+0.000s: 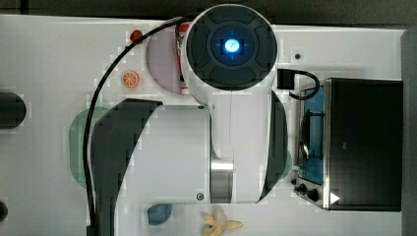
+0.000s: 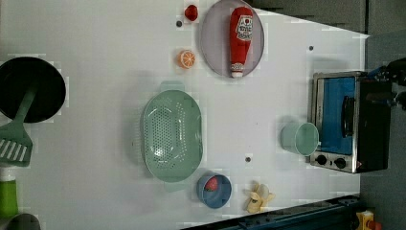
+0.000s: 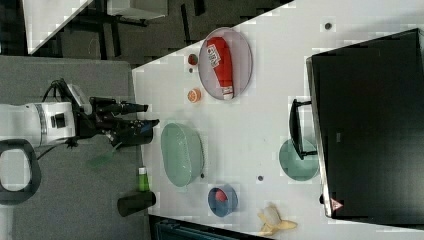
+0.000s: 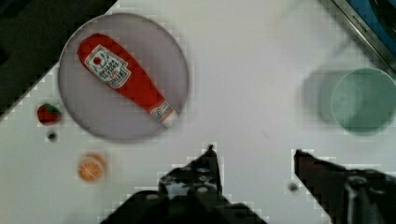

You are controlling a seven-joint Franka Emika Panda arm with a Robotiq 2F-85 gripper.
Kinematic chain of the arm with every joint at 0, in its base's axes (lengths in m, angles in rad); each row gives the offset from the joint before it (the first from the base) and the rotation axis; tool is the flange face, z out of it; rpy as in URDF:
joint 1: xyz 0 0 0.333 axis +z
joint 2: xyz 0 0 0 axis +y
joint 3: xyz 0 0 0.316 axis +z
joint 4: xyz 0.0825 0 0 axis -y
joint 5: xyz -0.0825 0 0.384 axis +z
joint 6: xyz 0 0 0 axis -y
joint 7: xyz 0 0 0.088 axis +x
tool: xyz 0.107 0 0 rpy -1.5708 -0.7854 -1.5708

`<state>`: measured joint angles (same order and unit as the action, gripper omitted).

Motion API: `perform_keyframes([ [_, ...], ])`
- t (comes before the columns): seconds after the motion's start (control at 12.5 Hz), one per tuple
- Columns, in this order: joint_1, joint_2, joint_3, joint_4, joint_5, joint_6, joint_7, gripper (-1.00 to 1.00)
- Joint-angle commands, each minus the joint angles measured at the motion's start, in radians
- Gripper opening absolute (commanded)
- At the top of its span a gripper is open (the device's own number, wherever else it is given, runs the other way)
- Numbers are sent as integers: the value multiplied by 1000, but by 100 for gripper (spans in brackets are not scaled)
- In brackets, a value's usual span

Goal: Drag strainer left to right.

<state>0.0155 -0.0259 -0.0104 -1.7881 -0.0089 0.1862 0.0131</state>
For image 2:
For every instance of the black toaster oven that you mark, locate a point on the black toaster oven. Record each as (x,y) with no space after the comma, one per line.
(353,117)

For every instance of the orange slice toy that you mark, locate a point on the orange slice toy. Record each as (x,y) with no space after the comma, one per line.
(186,59)

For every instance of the peeled banana toy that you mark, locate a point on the peeled banana toy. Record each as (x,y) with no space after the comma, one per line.
(259,197)

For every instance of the red ketchup bottle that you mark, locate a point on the red ketchup bottle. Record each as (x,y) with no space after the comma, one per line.
(241,33)

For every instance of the red strawberry in bowl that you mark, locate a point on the red strawberry in bowl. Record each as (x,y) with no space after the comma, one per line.
(211,185)

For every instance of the black frying pan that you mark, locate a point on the black frying pan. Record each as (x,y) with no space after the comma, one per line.
(18,74)

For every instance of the green squeeze bottle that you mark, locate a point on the green squeeze bottle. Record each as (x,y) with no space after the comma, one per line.
(8,194)

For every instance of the green slotted spatula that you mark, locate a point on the green slotted spatula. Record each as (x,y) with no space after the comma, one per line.
(16,144)

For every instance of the grey round plate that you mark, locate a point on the grey round plate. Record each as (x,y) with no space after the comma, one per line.
(214,38)

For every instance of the green plastic strainer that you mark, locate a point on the green plastic strainer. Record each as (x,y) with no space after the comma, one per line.
(172,128)

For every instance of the yellow red toy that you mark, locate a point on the yellow red toy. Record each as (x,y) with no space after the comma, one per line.
(367,221)

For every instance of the blue small bowl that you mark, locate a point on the blue small bowl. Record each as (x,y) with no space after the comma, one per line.
(218,198)

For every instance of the grey metal pot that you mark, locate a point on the grey metal pot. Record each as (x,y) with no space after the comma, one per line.
(20,222)

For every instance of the green plastic cup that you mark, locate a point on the green plastic cup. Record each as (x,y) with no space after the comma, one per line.
(300,138)

